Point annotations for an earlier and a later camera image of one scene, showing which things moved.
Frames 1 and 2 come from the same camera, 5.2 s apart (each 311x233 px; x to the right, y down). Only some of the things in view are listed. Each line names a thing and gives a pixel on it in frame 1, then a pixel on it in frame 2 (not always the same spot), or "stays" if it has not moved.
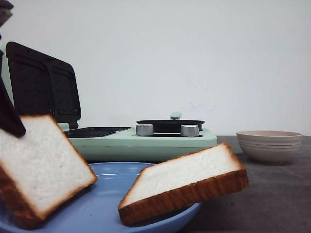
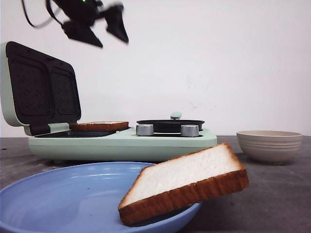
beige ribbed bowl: (269, 147) stays
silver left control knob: (144, 129) stays
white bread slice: (167, 186) stays
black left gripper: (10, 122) → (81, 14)
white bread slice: (40, 171) → (98, 126)
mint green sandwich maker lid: (39, 84) stays
